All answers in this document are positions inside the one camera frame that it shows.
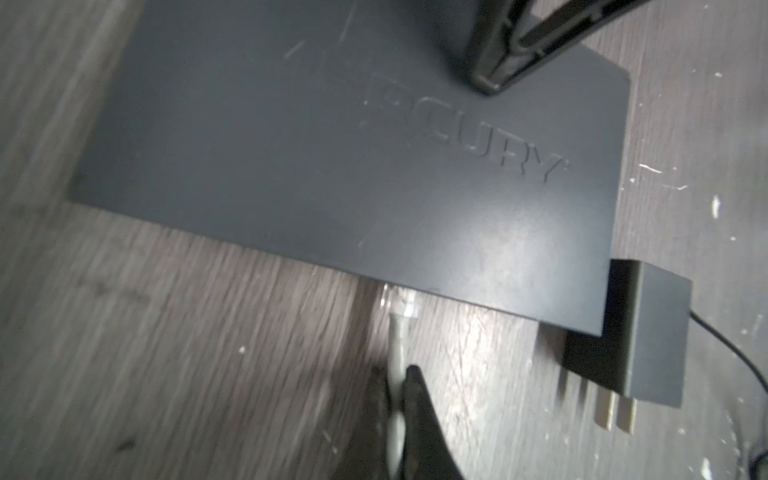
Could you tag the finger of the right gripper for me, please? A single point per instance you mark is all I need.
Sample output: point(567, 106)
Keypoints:
point(508, 43)

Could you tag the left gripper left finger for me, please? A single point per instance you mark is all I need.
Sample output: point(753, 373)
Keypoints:
point(365, 456)

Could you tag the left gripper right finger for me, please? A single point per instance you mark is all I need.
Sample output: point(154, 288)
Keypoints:
point(426, 454)

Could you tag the black switch box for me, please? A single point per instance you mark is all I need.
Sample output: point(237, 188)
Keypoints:
point(342, 133)

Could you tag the black power adapter with cable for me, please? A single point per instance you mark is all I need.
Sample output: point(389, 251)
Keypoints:
point(641, 352)

